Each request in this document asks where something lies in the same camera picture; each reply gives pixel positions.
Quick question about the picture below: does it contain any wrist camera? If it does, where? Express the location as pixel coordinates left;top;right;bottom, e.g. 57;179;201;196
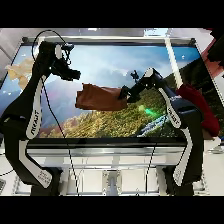
130;69;141;84
60;42;76;64

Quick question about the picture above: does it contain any beige garment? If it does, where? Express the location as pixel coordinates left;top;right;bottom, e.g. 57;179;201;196
5;57;36;90

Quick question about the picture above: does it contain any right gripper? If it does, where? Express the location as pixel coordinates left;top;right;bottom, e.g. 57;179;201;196
118;84;143;104

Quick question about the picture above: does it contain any brown garment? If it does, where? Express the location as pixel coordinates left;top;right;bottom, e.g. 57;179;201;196
75;82;129;112

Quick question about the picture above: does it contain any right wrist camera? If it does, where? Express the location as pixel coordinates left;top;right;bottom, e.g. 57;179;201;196
130;69;141;84

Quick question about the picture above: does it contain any black cable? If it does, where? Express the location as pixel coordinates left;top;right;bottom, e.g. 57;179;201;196
31;29;81;196
143;131;160;196

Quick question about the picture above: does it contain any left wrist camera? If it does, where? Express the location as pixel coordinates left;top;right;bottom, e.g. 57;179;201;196
60;42;76;64

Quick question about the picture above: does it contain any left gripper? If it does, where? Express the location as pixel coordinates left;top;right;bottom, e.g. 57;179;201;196
50;61;82;82

